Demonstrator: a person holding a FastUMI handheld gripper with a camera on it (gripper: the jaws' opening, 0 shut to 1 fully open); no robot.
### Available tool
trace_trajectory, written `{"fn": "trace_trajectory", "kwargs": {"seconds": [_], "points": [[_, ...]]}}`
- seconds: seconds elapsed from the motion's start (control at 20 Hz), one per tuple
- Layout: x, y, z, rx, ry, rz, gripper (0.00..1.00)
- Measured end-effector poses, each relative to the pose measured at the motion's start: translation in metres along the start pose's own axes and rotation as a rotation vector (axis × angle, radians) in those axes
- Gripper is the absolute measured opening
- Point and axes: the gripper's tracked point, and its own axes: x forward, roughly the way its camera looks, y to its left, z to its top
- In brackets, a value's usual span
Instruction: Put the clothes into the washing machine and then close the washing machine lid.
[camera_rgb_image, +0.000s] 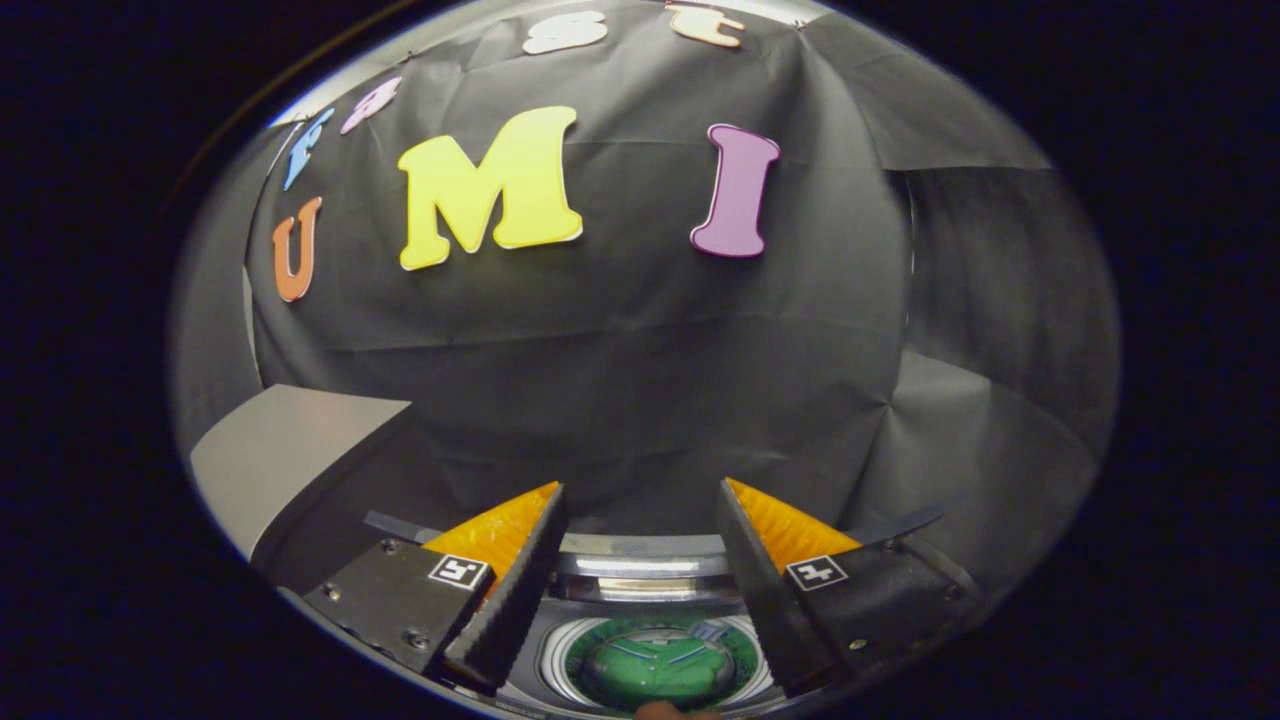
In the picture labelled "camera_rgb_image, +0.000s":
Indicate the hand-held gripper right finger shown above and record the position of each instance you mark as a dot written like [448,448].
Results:
[770,600]

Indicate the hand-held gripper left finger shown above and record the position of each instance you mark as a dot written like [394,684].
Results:
[510,600]

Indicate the grey washing machine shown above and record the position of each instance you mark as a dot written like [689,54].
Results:
[545,660]

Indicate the green polo shirt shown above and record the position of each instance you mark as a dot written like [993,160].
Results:
[660,665]

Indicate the black backdrop cloth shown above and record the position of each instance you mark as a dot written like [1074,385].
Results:
[640,380]

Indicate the grey cabinet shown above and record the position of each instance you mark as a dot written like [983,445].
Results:
[280,450]

